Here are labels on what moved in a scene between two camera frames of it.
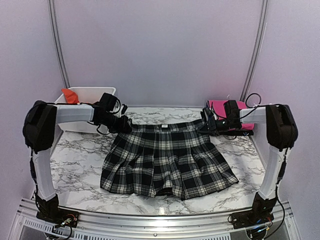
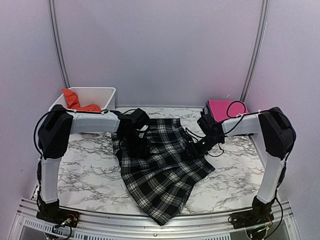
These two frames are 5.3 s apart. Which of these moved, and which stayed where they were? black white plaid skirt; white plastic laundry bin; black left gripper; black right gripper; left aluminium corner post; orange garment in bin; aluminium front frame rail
Moved: black white plaid skirt; black left gripper; black right gripper
Stayed: white plastic laundry bin; aluminium front frame rail; left aluminium corner post; orange garment in bin
